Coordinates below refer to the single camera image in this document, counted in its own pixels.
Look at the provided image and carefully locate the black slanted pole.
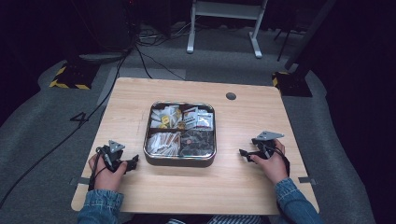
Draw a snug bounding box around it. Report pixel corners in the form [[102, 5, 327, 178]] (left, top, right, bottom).
[[283, 0, 338, 71]]

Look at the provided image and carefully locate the person's right hand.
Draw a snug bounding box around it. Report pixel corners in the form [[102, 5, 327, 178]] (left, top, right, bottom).
[[249, 138, 290, 186]]

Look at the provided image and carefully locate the white desk frame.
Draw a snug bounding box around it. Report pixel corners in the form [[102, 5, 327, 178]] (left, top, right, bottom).
[[186, 0, 270, 60]]

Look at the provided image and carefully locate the black yellow striped stand base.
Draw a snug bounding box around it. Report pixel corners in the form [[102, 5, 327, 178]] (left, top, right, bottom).
[[271, 70, 314, 98], [49, 62, 101, 91]]

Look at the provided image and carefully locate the grey table edge bracket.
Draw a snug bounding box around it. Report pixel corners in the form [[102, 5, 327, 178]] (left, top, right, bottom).
[[68, 176, 92, 187], [297, 175, 318, 186]]

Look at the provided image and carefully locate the pile of white red packets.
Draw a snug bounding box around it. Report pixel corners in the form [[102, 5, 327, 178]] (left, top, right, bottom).
[[181, 106, 215, 132]]

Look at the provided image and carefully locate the brown four-compartment box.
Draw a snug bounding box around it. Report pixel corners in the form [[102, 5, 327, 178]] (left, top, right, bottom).
[[143, 101, 218, 168]]

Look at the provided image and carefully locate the thin black floor cable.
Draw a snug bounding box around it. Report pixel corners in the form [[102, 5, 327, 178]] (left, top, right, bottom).
[[134, 46, 187, 81]]

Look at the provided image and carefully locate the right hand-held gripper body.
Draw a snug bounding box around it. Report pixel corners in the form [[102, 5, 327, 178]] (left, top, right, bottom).
[[250, 130, 286, 161]]

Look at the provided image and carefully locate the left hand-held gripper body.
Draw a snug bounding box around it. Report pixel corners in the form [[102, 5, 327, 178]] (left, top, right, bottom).
[[95, 139, 129, 174]]

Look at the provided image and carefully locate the person's left hand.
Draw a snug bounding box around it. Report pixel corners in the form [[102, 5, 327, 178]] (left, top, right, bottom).
[[88, 153, 129, 193]]

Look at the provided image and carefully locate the pile of white yellow packets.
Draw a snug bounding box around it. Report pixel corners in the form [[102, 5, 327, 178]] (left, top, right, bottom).
[[149, 105, 183, 130]]

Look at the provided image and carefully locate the bundle of floor cables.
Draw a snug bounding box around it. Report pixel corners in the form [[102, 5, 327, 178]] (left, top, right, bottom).
[[136, 21, 195, 49]]

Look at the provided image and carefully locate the pile of white brown sticks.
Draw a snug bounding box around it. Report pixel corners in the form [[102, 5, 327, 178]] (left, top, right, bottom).
[[146, 131, 182, 157]]

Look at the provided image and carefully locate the left hand-held gripper cable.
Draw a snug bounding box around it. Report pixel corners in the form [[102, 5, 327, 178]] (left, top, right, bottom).
[[87, 147, 106, 191]]

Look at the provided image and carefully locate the clear box lid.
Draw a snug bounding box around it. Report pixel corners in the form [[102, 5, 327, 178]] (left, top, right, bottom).
[[143, 101, 218, 161]]

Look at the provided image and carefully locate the pile of dark packets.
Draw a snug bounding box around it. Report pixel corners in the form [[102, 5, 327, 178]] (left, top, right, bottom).
[[179, 130, 216, 158]]

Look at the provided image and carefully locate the person's striped clothing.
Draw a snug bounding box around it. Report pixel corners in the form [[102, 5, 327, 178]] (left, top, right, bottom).
[[166, 214, 264, 224]]

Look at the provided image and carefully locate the long black floor cable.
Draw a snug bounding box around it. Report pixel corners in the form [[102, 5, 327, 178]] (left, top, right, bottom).
[[0, 43, 138, 210]]

